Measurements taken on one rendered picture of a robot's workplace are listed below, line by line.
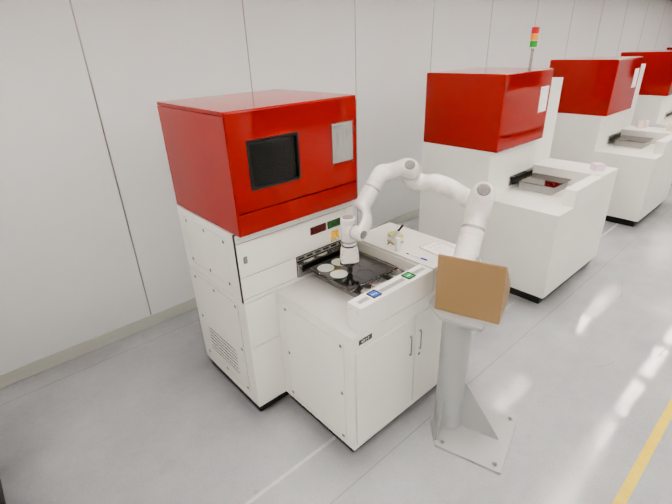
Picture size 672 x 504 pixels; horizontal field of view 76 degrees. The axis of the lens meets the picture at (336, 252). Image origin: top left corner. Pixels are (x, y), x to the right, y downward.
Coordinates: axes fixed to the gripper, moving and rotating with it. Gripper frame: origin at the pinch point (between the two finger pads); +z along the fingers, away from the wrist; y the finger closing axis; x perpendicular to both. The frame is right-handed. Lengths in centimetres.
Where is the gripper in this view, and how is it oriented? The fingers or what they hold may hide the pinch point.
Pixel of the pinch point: (349, 269)
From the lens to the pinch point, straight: 244.2
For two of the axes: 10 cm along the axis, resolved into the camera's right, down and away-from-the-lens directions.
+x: -1.4, -4.2, 8.9
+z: 0.4, 9.0, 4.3
